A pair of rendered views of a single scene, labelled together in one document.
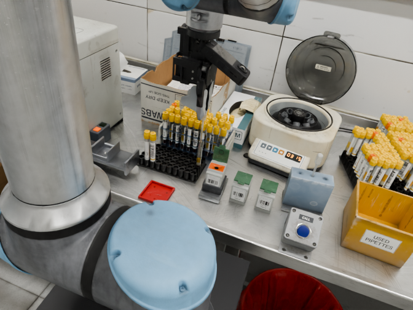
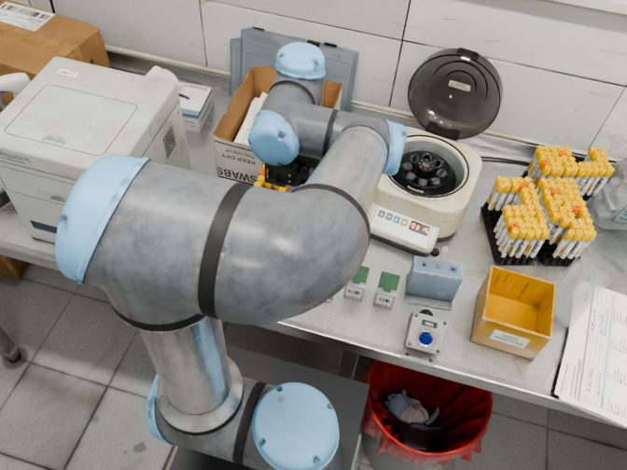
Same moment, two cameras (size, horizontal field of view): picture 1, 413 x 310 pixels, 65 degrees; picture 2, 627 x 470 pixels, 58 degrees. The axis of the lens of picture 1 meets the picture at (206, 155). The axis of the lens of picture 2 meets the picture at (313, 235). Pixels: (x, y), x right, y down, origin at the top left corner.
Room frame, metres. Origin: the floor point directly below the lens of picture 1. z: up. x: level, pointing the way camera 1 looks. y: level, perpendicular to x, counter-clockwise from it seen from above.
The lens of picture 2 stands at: (-0.04, 0.05, 1.92)
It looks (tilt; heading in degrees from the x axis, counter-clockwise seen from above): 53 degrees down; 356
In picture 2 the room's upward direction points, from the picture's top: 5 degrees clockwise
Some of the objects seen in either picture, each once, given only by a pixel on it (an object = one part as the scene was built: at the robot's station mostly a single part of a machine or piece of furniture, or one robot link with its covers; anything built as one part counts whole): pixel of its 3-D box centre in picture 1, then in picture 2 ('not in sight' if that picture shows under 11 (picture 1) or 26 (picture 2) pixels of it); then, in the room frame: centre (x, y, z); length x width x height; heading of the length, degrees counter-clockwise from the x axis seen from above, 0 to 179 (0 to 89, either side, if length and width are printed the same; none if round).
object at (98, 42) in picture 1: (55, 82); (105, 164); (0.82, 0.44, 1.03); 0.31 x 0.27 x 0.30; 74
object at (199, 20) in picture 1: (204, 18); not in sight; (0.69, 0.04, 1.28); 0.08 x 0.08 x 0.05
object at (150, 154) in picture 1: (173, 148); not in sight; (0.71, 0.09, 0.93); 0.17 x 0.09 x 0.11; 75
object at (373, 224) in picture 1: (378, 222); (511, 312); (0.54, -0.41, 0.93); 0.13 x 0.13 x 0.10; 72
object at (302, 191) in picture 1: (306, 191); (433, 280); (0.61, -0.26, 0.92); 0.10 x 0.07 x 0.10; 81
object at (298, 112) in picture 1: (296, 122); (423, 173); (0.88, -0.26, 0.97); 0.15 x 0.15 x 0.07
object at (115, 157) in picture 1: (98, 149); not in sight; (0.68, 0.28, 0.92); 0.21 x 0.07 x 0.05; 74
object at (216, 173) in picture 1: (215, 176); not in sight; (0.63, -0.03, 0.92); 0.05 x 0.04 x 0.06; 166
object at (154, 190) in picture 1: (157, 192); not in sight; (0.59, 0.11, 0.88); 0.07 x 0.07 x 0.01; 74
